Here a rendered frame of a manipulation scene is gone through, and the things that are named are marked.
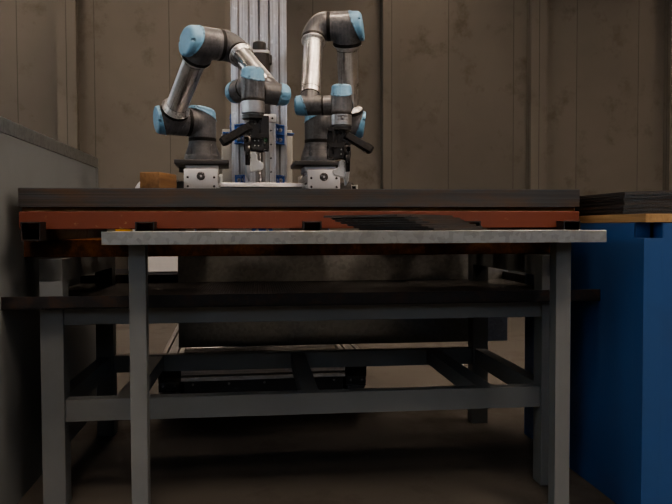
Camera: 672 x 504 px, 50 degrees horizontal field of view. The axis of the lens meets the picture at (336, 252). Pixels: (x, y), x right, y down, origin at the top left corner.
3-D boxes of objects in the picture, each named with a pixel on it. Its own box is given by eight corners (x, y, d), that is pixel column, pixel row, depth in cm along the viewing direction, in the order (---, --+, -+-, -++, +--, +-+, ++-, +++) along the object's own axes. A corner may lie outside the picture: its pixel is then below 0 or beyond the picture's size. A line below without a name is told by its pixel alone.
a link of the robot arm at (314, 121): (305, 142, 318) (305, 111, 317) (335, 141, 317) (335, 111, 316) (302, 138, 306) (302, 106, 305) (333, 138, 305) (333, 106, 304)
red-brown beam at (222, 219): (579, 227, 207) (579, 207, 207) (18, 229, 190) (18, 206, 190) (565, 227, 216) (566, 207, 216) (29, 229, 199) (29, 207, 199)
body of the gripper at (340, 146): (326, 161, 265) (326, 128, 264) (349, 161, 265) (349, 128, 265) (328, 159, 257) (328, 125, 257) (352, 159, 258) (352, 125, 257)
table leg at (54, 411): (66, 506, 195) (62, 259, 192) (43, 507, 194) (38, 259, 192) (71, 498, 201) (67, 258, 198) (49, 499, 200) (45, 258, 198)
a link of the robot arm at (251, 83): (257, 71, 238) (269, 66, 231) (257, 104, 238) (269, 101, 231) (235, 68, 234) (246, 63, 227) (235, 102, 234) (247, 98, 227)
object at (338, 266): (507, 340, 288) (507, 253, 286) (178, 347, 273) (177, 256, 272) (504, 339, 292) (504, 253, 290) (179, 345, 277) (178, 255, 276)
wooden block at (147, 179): (159, 189, 201) (159, 171, 201) (139, 189, 202) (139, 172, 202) (177, 191, 212) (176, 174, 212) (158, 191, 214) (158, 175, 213)
